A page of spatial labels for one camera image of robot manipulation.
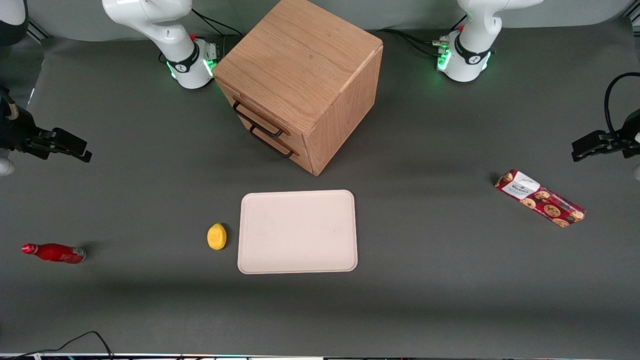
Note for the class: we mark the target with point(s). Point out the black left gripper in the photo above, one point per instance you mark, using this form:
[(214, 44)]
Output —
[(629, 131)]

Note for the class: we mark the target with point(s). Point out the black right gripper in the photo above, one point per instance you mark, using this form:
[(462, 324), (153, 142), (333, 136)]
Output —
[(17, 131)]

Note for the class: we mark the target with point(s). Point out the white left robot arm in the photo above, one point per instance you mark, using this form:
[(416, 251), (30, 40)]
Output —
[(475, 50)]

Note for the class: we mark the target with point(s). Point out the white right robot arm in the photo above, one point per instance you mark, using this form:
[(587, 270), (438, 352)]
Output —
[(175, 35)]

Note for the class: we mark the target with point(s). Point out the wooden drawer cabinet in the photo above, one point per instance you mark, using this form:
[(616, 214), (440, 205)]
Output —
[(300, 55)]

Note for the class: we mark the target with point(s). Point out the red cookie box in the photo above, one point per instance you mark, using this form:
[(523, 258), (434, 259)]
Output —
[(540, 198)]

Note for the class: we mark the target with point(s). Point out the red bottle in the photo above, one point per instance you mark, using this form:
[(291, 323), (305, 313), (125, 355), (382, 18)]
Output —
[(55, 253)]

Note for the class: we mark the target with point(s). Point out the yellow lemon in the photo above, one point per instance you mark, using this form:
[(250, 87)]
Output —
[(216, 237)]

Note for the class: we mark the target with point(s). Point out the beige rectangular tray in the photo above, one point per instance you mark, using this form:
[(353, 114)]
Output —
[(297, 232)]

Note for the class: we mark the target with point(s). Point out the aluminium frame profile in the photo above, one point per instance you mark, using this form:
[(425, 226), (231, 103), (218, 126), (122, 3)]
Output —
[(37, 31)]

